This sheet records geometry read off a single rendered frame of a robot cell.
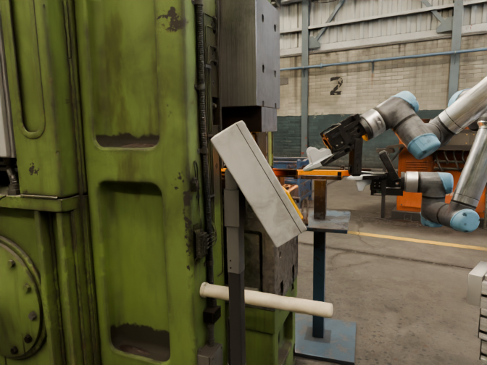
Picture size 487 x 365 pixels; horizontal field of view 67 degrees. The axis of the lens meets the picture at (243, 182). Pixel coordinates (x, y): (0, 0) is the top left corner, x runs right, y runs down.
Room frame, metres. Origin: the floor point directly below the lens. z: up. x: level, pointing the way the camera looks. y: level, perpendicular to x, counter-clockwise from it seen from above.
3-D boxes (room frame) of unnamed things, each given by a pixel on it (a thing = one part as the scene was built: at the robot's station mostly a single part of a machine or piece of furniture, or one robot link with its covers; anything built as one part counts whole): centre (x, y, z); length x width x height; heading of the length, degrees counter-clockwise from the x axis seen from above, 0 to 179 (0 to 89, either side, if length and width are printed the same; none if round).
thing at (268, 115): (1.58, 0.08, 1.21); 0.42 x 0.20 x 0.10; 68
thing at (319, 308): (1.15, -0.06, 0.62); 0.44 x 0.05 x 0.05; 68
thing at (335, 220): (1.93, -0.41, 0.69); 0.40 x 0.30 x 0.02; 162
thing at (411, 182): (1.33, -0.61, 0.98); 0.08 x 0.05 x 0.08; 158
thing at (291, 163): (5.76, -0.42, 0.36); 1.20 x 0.80 x 0.72; 66
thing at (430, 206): (1.28, -0.68, 0.88); 0.11 x 0.08 x 0.11; 8
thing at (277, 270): (1.63, 0.07, 0.69); 0.56 x 0.38 x 0.45; 68
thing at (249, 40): (1.62, 0.07, 1.46); 0.42 x 0.39 x 0.40; 68
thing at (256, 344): (1.63, 0.07, 0.23); 0.55 x 0.37 x 0.47; 68
